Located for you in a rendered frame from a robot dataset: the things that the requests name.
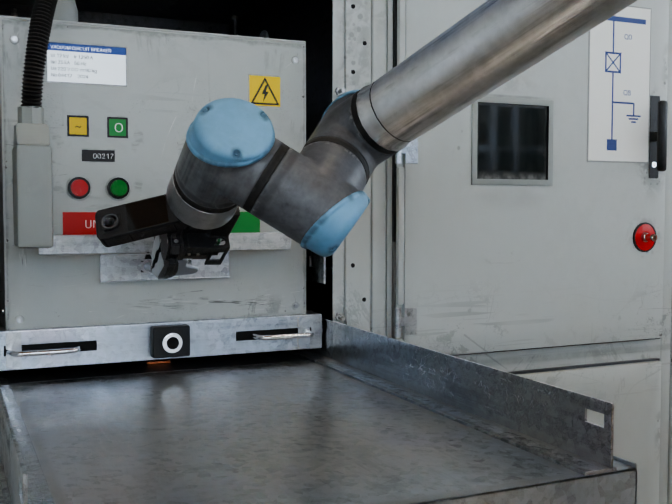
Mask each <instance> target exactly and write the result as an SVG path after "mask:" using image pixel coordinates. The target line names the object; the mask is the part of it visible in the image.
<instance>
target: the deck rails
mask: <svg viewBox="0 0 672 504"><path fill-rule="evenodd" d="M316 363H318V364H320V365H322V366H325V367H327V368H329V369H332V370H334V371H337V372H339V373H341V374H344V375H346V376H349V377H351V378H353V379H356V380H358V381H360V382H363V383H365V384H368V385H370V386H372V387H375V388H377V389H380V390H382V391H384V392H387V393H389V394H391V395H394V396H396V397H399V398H401V399H403V400H406V401H408V402H411V403H413V404H415V405H418V406H420V407H422V408H425V409H427V410H430V411H432V412H434V413H437V414H439V415H442V416H444V417H446V418H449V419H451V420H453V421H456V422H458V423H461V424H463V425H465V426H468V427H470V428H473V429H475V430H477V431H480V432H482V433H484V434H487V435H489V436H492V437H494V438H496V439H499V440H501V441H504V442H506V443H508V444H511V445H513V446H515V447H518V448H520V449H523V450H525V451H527V452H530V453H532V454H535V455H537V456H539V457H542V458H544V459H546V460H549V461H551V462H554V463H556V464H558V465H561V466H563V467H566V468H568V469H570V470H573V471H575V472H577V473H580V474H582V475H585V476H587V475H593V474H599V473H606V472H612V471H617V467H615V466H613V440H614V403H611V402H608V401H604V400H601V399H598V398H594V397H591V396H587V395H584V394H581V393H577V392H574V391H570V390H567V389H564V388H560V387H557V386H553V385H550V384H546V383H543V382H540V381H536V380H533V379H529V378H526V377H523V376H519V375H516V374H512V373H509V372H506V371H502V370H499V369H495V368H492V367H489V366H485V365H482V364H478V363H475V362H471V361H468V360H465V359H461V358H458V357H454V356H451V355H448V354H444V353H441V352H437V351H434V350H431V349H427V348H424V347H420V346H417V345H414V344H410V343H407V342H403V341H400V340H396V339H393V338H390V337H386V336H383V335H379V334H376V333H373V332H369V331H366V330H362V329H359V328H356V327H352V326H349V325H345V324H342V323H339V322H335V321H333V359H332V360H319V361H316ZM587 409H589V410H592V411H596V412H599V413H602V414H604V427H603V426H600V425H597V424H594V423H591V422H588V421H587ZM0 485H1V489H2V494H3V499H4V504H55V503H54V500H53V497H52V495H51V492H50V489H49V487H48V484H47V481H46V479H45V476H44V473H43V471H42V468H41V465H40V463H39V460H38V457H37V455H36V452H35V449H34V447H33V444H32V442H31V439H30V436H29V434H28V431H27V428H26V426H25V423H24V420H23V418H22V415H21V412H20V410H19V407H18V404H17V402H16V399H15V396H14V394H13V391H12V388H11V386H10V385H4V386H0Z"/></svg>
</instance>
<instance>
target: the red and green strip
mask: <svg viewBox="0 0 672 504"><path fill-rule="evenodd" d="M95 214H96V212H63V235H97V233H96V222H95ZM256 232H260V219H258V218H257V217H255V216H254V215H252V214H250V213H249V212H240V216H239V218H238V220H237V222H236V224H235V225H234V227H233V229H232V231H231V233H256Z"/></svg>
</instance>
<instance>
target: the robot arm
mask: <svg viewBox="0 0 672 504"><path fill-rule="evenodd" d="M636 1H638V0H487V1H486V2H484V3H483V4H482V5H480V6H479V7H477V8H476V9H475V10H473V11H472V12H470V13H469V14H468V15H466V16H465V17H463V18H462V19H461V20H459V21H458V22H457V23H455V24H454V25H452V26H451V27H450V28H448V29H447V30H445V31H444V32H443V33H441V34H440V35H438V36H437V37H436V38H434V39H433V40H431V41H430V42H429V43H427V44H426V45H424V46H423V47H422V48H420V49H419V50H418V51H416V52H415V53H413V54H412V55H411V56H409V57H408V58H406V59H405V60H404V61H402V62H401V63H399V64H398V65H397V66H395V67H394V68H392V69H391V70H390V71H388V72H387V73H386V74H384V75H383V76H381V77H380V78H379V79H377V80H376V81H374V82H373V83H372V84H370V85H366V86H364V87H363V88H362V89H360V90H351V91H348V92H345V93H343V94H341V95H340V96H339V97H337V98H336V99H335V100H334V101H333V102H332V103H331V104H330V105H329V106H328V107H327V108H326V110H325V112H324V113H323V116H322V118H321V121H320V122H319V124H318V125H317V127H316V129H315V130H314V132H313V133H312V135H311V136H310V138H309V139H308V141H307V142H306V144H305V145H304V147H303V149H302V150H301V152H300V153H299V152H297V151H295V150H294V149H292V148H290V147H289V146H287V145H285V144H284V143H283V142H281V141H280V140H278V139H276V138H275V131H274V128H273V124H272V122H271V120H270V118H269V117H268V116H267V114H266V113H265V112H264V111H263V110H262V109H260V108H259V107H258V106H256V105H255V104H253V103H251V102H248V101H246V100H242V99H238V98H221V99H217V100H214V101H212V102H210V103H208V104H206V105H205V106H204V107H202V108H201V109H200V111H199V112H198V113H197V115H196V117H195V119H194V121H193V122H192V123H191V124H190V126H189V128H188V130H187V133H186V140H185V143H184V145H183V148H182V151H181V153H180V156H179V158H178V161H177V164H176V166H175V168H174V171H173V174H172V176H171V179H170V181H169V184H168V186H167V192H166V194H164V195H160V196H156V197H151V198H147V199H143V200H139V201H135V202H131V203H127V204H123V205H118V206H114V207H110V208H106V209H102V210H98V211H97V212H96V214H95V222H96V233H97V238H98V239H99V240H100V241H101V243H102V244H103V245H104V246H105V247H113V246H117V245H121V244H125V243H129V242H133V241H137V240H142V239H146V238H150V237H154V243H153V251H152V263H151V266H152V273H153V274H154V275H155V276H156V277H157V278H158V279H159V280H164V279H168V278H170V277H173V276H179V275H188V274H194V273H196V272H198V270H199V268H198V267H196V266H193V265H189V264H187V263H188V259H191V258H192V259H206V261H205V263H204V264H205V265H221V263H222V261H223V260H224V258H225V256H226V254H227V252H228V251H229V249H230V243H229V234H230V233H231V231H232V229H233V227H234V225H235V224H236V222H237V220H238V218H239V216H240V210H239V207H241V208H243V209H244V210H246V211H247V212H249V213H250V214H252V215H254V216H255V217H257V218H258V219H260V220H262V221H263V222H265V223H266V224H268V225H270V226H271V227H273V228H275V229H276V230H278V231H279V232H281V233H283V234H284V235H286V236H288V237H289V238H291V239H292V240H294V241H296V242H297V243H299V244H300V246H301V247H302V248H304V249H309V250H311V251H312V252H314V253H316V254H318V255H319V256H322V257H329V256H331V255H332V254H334V252H335V251H336V250H337V249H338V247H339V246H340V245H341V243H342V242H343V240H344V239H345V238H346V236H347V235H348V234H349V232H350V231H351V229H352V228H353V227H354V225H355V224H356V222H357V221H358V219H359V218H360V217H361V215H362V214H363V212H364V211H365V209H366V208H367V206H368V205H369V203H370V198H369V197H368V196H367V194H366V193H365V192H364V191H363V190H364V188H365V186H366V184H367V182H368V180H369V178H370V177H371V175H372V173H373V171H374V169H375V168H376V167H377V166H378V165H379V164H380V163H382V162H383V161H385V160H386V159H388V158H390V157H391V156H393V155H395V154H396V153H398V152H399V151H401V150H402V149H404V148H405V147H406V146H407V145H408V144H409V143H410V142H412V141H413V140H415V139H417V138H418V137H420V136H421V135H423V134H425V133H426V132H428V131H429V130H431V129H433V128H434V127H436V126H437V125H439V124H441V123H442V122H444V121H445V120H447V119H449V118H450V117H452V116H453V115H455V114H457V113H458V112H460V111H461V110H463V109H465V108H466V107H468V106H469V105H471V104H473V103H474V102H476V101H477V100H479V99H481V98H482V97H484V96H485V95H487V94H489V93H490V92H492V91H493V90H495V89H497V88H498V87H500V86H502V85H503V84H505V83H506V82H508V81H510V80H511V79H513V78H514V77H516V76H518V75H519V74H521V73H522V72H524V71H526V70H527V69H529V68H530V67H532V66H534V65H535V64H537V63H538V62H540V61H542V60H543V59H545V58H546V57H548V56H550V55H551V54H553V53H554V52H556V51H558V50H559V49H561V48H562V47H564V46H566V45H567V44H569V43H570V42H572V41H574V40H575V39H577V38H578V37H580V36H582V35H583V34H585V33H586V32H588V31H590V30H591V29H593V28H594V27H596V26H598V25H599V24H601V23H602V22H604V21H606V20H607V19H609V18H610V17H612V16H614V15H615V14H617V13H618V12H620V11H622V10H623V9H625V8H626V7H628V6H630V5H631V4H633V3H635V2H636ZM220 239H222V240H221V241H220ZM222 241H225V244H224V245H219V244H220V242H222ZM219 252H224V253H223V254H222V256H221V258H220V259H210V258H211V256H212V255H218V253H219Z"/></svg>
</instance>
